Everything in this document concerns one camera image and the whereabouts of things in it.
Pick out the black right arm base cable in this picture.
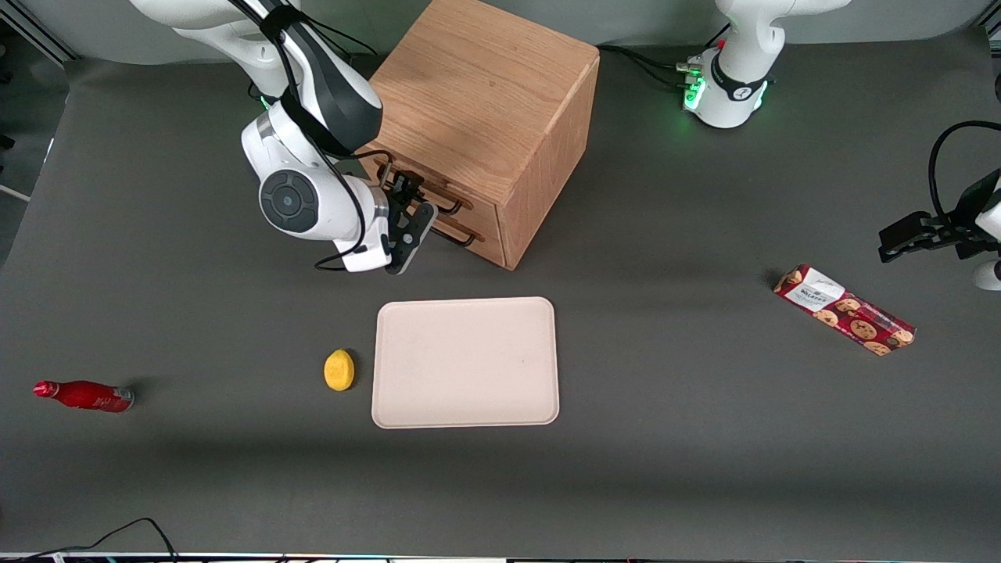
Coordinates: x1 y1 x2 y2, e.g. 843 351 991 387
313 20 379 62

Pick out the black right arm wrist cable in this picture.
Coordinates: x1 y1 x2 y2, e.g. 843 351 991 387
231 0 396 272

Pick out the black cable at table edge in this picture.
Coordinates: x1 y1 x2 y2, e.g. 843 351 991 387
0 517 179 563

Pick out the red soda bottle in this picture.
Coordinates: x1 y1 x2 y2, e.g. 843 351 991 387
33 380 135 414

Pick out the black arm base cable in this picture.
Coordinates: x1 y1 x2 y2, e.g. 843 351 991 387
598 43 706 91
313 20 379 62

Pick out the wooden drawer with black handle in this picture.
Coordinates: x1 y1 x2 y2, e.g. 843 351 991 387
426 210 510 271
364 152 505 237

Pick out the yellow lemon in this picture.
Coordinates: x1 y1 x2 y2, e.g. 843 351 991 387
324 349 356 392

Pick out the black looped gripper cable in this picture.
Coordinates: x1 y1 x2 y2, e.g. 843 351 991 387
927 120 1001 229

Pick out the beige rectangular plastic tray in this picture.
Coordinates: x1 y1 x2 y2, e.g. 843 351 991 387
371 296 561 429

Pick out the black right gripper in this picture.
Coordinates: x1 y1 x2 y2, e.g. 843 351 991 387
385 170 428 237

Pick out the black left arm base cable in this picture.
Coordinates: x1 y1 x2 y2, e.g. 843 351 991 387
598 43 706 91

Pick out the red cookie package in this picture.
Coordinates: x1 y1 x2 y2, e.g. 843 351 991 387
773 264 917 357

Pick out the aluminium frame rail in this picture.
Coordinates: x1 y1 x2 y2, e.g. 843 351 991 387
0 14 79 68

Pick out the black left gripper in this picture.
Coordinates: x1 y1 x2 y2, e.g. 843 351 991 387
877 168 1001 264

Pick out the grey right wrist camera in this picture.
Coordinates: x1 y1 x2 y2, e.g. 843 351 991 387
340 201 438 275

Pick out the oak wooden drawer cabinet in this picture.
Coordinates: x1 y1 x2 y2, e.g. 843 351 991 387
356 0 601 271

